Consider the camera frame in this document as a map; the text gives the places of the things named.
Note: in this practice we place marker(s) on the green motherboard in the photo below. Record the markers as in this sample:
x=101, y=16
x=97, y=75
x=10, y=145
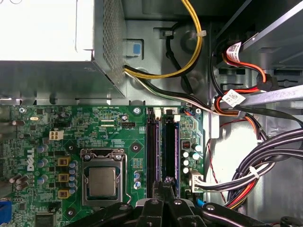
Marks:
x=94, y=132

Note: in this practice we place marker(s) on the metal locking lever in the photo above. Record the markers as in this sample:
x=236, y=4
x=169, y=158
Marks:
x=125, y=177

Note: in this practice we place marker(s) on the black open PC case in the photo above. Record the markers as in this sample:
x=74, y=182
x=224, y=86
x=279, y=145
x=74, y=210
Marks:
x=151, y=47

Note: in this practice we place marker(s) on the metal drive cage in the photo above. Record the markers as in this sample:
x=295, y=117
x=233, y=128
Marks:
x=272, y=97

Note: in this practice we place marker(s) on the silver CPU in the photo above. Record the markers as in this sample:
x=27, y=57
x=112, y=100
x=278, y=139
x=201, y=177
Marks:
x=102, y=181

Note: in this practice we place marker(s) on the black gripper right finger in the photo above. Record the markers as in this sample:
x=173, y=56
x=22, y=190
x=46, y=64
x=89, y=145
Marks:
x=180, y=212

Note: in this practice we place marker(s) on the blue video port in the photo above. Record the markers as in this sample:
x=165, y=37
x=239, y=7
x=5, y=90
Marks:
x=5, y=212

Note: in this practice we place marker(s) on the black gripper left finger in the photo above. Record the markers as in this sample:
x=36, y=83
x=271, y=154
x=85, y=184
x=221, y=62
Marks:
x=151, y=212

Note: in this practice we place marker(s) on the white four pin socket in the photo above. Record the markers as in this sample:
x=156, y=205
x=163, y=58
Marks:
x=56, y=135

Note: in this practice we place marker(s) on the white board connector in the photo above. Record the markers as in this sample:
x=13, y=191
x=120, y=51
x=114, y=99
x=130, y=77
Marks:
x=195, y=180

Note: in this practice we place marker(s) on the metal socket cover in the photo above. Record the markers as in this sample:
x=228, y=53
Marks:
x=85, y=182

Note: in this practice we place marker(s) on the grey power supply unit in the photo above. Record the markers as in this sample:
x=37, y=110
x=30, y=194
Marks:
x=47, y=75

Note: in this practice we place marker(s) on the CPU socket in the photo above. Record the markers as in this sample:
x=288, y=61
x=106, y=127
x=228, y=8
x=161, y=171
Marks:
x=104, y=154

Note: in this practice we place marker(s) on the black RAM slot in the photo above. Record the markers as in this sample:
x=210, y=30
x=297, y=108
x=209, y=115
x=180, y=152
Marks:
x=169, y=146
x=149, y=153

